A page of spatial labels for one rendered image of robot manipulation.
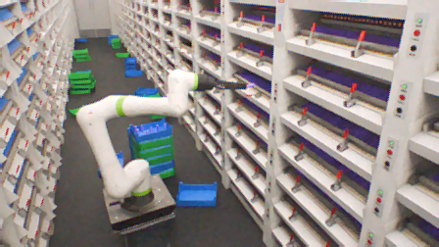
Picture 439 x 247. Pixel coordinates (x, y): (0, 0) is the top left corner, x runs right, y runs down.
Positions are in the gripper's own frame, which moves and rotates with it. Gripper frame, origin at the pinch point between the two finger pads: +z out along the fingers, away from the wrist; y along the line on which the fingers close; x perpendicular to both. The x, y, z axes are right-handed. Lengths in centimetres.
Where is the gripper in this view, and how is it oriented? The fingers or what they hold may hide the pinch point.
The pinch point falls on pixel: (239, 85)
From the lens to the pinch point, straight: 170.3
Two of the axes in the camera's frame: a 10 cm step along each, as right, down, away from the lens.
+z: 9.0, 0.4, 4.4
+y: -4.0, -3.4, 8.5
